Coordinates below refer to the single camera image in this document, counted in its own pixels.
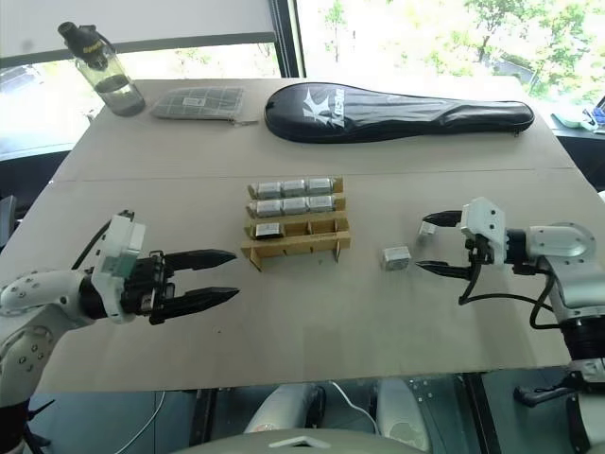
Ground small silver battery block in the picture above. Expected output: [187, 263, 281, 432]
[381, 245, 412, 272]

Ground wooden tiered rack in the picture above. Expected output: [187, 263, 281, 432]
[239, 175, 354, 272]

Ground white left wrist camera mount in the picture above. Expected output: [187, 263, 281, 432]
[91, 210, 147, 325]

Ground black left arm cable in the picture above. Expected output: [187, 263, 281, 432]
[70, 220, 113, 273]

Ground dark chair back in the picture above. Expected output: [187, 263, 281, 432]
[0, 192, 18, 248]

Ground black racket bag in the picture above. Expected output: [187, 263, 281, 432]
[263, 81, 536, 144]

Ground black bracket under table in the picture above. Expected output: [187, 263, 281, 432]
[513, 359, 605, 407]

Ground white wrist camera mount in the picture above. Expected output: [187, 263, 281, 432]
[91, 210, 147, 325]
[459, 197, 510, 267]

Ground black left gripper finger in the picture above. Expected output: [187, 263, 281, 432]
[149, 285, 242, 326]
[163, 248, 239, 272]

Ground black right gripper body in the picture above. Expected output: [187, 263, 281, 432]
[464, 232, 493, 282]

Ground grey robot torso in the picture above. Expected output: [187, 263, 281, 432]
[170, 427, 429, 454]

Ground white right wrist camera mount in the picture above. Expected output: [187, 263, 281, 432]
[459, 197, 510, 267]

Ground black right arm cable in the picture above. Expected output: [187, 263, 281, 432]
[457, 264, 560, 329]

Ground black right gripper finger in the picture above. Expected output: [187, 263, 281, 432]
[414, 259, 475, 281]
[421, 210, 467, 229]

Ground grey robot leg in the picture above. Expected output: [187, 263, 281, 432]
[375, 376, 432, 453]
[243, 381, 328, 435]

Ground grey mesh zipper pouch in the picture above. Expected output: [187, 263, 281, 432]
[149, 85, 260, 127]

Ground green and blue items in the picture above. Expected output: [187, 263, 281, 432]
[549, 96, 605, 132]

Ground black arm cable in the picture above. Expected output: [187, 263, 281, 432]
[70, 220, 113, 273]
[457, 264, 560, 329]

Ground small silver camera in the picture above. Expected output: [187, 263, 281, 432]
[306, 195, 337, 216]
[253, 198, 284, 219]
[281, 197, 310, 218]
[306, 177, 336, 196]
[254, 179, 284, 199]
[416, 221, 440, 244]
[281, 178, 309, 198]

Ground thin white cable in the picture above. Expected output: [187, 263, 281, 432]
[134, 390, 167, 435]

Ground clear water bottle black lid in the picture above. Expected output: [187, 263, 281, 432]
[57, 21, 147, 117]

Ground black window frame pillar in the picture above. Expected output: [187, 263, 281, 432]
[269, 0, 309, 79]

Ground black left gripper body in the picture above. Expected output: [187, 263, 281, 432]
[120, 252, 180, 327]

